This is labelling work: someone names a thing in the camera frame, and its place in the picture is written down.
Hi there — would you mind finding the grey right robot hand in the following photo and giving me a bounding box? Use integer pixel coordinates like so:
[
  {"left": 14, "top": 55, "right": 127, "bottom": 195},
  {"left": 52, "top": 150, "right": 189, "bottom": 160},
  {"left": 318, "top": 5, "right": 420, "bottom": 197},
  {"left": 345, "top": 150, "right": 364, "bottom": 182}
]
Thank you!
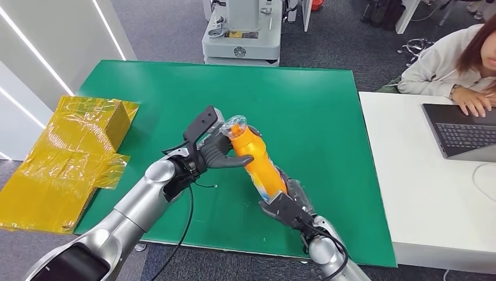
[{"left": 258, "top": 166, "right": 316, "bottom": 219}]

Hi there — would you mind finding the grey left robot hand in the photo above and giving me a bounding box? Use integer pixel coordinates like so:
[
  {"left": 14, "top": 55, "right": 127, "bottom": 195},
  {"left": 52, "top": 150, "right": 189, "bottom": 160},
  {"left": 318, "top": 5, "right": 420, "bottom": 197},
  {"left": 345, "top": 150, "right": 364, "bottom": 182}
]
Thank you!
[{"left": 199, "top": 124, "right": 264, "bottom": 170}]

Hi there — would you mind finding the orange plastic bottle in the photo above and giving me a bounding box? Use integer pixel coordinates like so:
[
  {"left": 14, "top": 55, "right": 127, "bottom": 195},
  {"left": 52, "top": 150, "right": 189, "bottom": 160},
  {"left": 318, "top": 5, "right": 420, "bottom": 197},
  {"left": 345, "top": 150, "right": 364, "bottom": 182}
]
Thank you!
[{"left": 220, "top": 115, "right": 289, "bottom": 205}]

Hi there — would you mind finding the green table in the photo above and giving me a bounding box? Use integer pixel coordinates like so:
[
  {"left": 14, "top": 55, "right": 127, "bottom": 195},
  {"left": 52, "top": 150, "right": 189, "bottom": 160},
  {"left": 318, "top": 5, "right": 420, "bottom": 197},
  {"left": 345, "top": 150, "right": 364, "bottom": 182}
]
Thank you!
[{"left": 74, "top": 59, "right": 398, "bottom": 268}]

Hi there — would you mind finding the white desk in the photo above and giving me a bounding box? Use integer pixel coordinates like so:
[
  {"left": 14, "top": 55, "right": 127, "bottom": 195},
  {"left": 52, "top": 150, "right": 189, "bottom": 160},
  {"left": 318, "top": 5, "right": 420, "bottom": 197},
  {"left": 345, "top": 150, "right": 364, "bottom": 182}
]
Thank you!
[{"left": 358, "top": 91, "right": 496, "bottom": 275}]

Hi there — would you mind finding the yellow taped cardboard box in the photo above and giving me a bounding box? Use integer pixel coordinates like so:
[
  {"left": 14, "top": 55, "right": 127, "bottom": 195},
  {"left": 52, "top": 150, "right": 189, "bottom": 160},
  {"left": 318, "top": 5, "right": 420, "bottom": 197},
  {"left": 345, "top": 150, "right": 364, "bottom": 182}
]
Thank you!
[{"left": 0, "top": 95, "right": 140, "bottom": 235}]

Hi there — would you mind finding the narrow white panel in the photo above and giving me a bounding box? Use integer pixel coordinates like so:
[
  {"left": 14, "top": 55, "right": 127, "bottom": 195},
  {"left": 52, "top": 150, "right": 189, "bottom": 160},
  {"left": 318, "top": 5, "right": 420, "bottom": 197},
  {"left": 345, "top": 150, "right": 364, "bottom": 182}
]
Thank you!
[{"left": 301, "top": 0, "right": 313, "bottom": 33}]

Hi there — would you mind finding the dark grey laptop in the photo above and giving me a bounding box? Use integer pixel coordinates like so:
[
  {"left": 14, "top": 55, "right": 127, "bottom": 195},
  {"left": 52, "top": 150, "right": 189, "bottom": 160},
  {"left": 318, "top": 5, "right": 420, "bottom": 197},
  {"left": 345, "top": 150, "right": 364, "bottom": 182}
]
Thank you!
[{"left": 421, "top": 103, "right": 496, "bottom": 163}]

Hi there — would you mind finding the chrome chair base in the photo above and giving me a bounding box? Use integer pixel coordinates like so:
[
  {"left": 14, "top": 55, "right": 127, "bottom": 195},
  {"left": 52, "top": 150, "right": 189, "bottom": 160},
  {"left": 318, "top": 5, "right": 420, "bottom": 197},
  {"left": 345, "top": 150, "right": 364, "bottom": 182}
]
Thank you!
[{"left": 397, "top": 37, "right": 435, "bottom": 67}]

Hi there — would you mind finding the white round pad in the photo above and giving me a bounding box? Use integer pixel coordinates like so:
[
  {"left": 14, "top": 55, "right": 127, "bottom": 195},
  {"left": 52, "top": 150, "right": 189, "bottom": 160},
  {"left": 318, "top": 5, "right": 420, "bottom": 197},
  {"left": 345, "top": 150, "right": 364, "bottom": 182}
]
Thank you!
[{"left": 471, "top": 163, "right": 496, "bottom": 203}]

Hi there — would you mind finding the person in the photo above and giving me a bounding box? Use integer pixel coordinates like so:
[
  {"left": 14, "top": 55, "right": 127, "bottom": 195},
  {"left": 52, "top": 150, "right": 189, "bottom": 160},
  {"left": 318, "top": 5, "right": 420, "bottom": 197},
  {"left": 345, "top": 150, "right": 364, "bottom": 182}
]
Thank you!
[{"left": 397, "top": 15, "right": 496, "bottom": 118}]

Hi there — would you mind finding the person's hand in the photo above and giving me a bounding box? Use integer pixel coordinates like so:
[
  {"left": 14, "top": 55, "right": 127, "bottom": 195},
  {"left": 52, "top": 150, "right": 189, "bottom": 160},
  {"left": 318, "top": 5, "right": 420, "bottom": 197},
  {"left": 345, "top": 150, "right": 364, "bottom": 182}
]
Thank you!
[{"left": 451, "top": 85, "right": 495, "bottom": 118}]

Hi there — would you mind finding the black bag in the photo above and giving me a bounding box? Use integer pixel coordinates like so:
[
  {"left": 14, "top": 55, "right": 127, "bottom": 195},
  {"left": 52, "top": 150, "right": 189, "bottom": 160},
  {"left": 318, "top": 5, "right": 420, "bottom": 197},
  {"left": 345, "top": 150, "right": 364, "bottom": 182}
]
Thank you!
[{"left": 360, "top": 0, "right": 406, "bottom": 32}]

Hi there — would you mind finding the white desk panel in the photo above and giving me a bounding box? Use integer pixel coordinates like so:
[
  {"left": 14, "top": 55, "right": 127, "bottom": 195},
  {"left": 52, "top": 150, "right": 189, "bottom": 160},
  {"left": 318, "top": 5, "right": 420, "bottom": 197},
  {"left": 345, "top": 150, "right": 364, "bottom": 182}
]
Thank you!
[{"left": 394, "top": 0, "right": 422, "bottom": 35}]

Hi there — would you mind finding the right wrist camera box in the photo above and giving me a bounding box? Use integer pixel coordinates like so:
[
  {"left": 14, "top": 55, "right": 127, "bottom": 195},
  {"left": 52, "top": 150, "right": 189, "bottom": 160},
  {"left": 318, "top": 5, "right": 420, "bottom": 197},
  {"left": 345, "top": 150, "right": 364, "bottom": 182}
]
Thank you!
[{"left": 268, "top": 191, "right": 315, "bottom": 231}]

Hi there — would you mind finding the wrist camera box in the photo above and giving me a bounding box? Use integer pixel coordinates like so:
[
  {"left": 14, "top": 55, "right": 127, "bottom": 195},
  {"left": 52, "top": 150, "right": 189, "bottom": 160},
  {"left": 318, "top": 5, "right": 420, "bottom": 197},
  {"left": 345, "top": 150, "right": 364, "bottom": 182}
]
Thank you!
[
  {"left": 182, "top": 105, "right": 226, "bottom": 148},
  {"left": 268, "top": 191, "right": 315, "bottom": 231}
]

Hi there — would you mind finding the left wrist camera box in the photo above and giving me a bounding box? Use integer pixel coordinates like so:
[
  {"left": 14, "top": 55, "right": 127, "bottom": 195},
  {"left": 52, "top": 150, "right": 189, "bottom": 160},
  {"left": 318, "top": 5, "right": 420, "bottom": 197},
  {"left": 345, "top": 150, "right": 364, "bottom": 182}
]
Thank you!
[{"left": 182, "top": 105, "right": 226, "bottom": 148}]

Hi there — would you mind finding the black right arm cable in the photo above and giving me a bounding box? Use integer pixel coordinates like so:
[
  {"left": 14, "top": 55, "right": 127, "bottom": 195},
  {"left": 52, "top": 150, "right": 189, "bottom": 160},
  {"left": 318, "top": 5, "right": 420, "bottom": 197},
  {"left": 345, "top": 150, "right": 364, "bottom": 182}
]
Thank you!
[{"left": 297, "top": 219, "right": 350, "bottom": 281}]

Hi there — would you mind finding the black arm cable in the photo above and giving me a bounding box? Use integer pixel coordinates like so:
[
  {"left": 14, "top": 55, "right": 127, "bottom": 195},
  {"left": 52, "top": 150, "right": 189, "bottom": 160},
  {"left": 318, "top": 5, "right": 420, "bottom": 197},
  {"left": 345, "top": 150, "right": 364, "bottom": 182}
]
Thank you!
[
  {"left": 297, "top": 219, "right": 350, "bottom": 281},
  {"left": 150, "top": 185, "right": 195, "bottom": 281}
]

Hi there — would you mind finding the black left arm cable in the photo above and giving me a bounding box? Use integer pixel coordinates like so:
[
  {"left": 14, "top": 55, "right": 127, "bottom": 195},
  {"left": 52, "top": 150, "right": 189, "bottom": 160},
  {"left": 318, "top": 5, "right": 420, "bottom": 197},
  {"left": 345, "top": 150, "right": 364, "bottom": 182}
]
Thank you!
[{"left": 150, "top": 185, "right": 195, "bottom": 281}]

